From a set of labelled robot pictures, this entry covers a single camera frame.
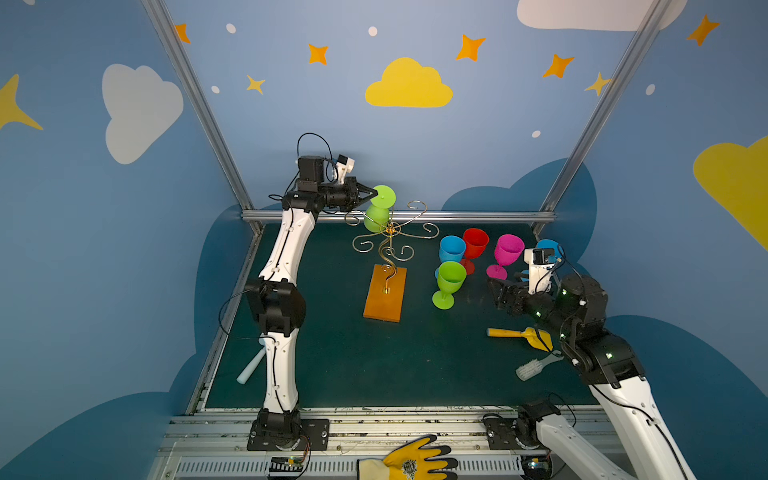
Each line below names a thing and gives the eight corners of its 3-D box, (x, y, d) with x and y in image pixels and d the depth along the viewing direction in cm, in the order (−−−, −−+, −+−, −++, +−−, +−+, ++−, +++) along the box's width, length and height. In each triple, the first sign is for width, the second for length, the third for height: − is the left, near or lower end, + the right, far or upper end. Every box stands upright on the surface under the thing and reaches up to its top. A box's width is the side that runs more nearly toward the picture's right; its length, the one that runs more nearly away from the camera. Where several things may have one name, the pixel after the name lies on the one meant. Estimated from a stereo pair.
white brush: (521, 382, 85) (524, 380, 83) (514, 370, 87) (516, 368, 85) (562, 361, 89) (566, 358, 87) (554, 350, 91) (557, 348, 89)
